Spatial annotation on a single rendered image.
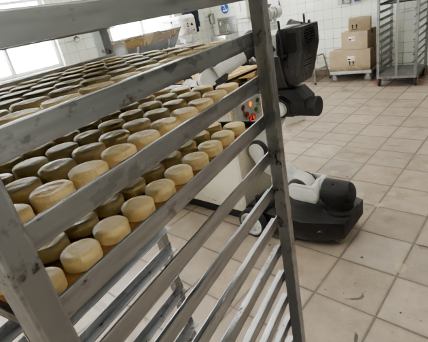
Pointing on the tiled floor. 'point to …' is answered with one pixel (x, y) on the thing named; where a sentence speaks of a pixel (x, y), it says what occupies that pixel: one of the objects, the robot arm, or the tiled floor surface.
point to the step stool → (321, 66)
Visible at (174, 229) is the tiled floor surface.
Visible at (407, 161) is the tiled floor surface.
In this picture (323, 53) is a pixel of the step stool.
